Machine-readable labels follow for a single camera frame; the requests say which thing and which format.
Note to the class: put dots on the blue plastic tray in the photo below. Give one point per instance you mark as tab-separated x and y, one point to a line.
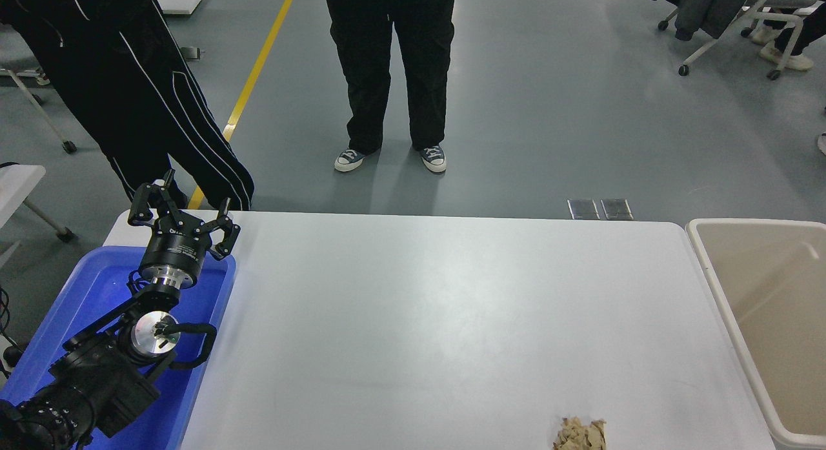
103	288

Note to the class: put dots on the grey wheeled office chair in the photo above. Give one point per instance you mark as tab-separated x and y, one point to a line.
68	146

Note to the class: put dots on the large pale plastic bin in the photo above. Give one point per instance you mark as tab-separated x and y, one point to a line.
774	308

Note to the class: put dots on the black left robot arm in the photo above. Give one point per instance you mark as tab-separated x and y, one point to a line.
97	379

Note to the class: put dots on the silver floor plate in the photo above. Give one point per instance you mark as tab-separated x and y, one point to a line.
617	209
583	209

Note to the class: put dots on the person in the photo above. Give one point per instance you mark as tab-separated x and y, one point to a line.
129	82
387	50
784	57

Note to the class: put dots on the crumpled tan paper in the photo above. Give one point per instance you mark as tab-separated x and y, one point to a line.
581	435

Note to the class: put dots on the small white folding table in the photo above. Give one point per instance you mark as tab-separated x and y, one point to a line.
16	182

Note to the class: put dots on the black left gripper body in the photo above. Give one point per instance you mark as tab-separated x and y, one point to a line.
175	246

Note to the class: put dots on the grey jacket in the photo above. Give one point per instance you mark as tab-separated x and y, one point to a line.
710	8

